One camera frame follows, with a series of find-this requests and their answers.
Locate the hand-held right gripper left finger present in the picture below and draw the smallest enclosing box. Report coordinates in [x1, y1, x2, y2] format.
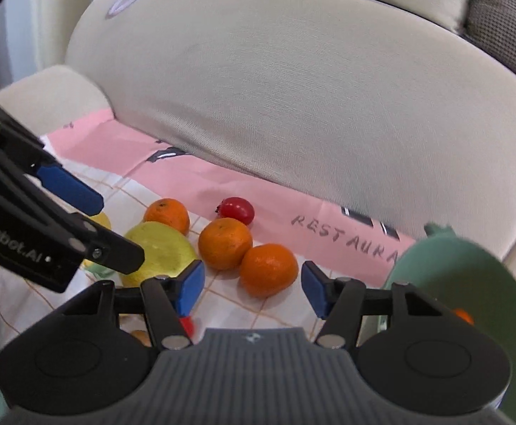
[63, 259, 206, 350]

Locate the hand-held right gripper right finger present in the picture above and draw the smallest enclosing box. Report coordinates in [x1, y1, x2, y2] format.
[301, 260, 445, 350]

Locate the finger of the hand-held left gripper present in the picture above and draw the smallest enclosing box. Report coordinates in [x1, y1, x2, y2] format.
[46, 205, 146, 275]
[36, 162, 105, 216]

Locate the large yellow lemon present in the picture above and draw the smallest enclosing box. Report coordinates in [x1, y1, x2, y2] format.
[119, 221, 201, 288]

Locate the green bowl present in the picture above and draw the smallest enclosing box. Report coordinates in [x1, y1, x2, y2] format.
[382, 223, 516, 425]

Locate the pink checked printed cloth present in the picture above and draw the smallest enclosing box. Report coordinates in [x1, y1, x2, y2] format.
[0, 108, 418, 350]

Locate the beige sofa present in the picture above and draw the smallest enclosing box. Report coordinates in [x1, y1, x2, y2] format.
[0, 0, 516, 302]

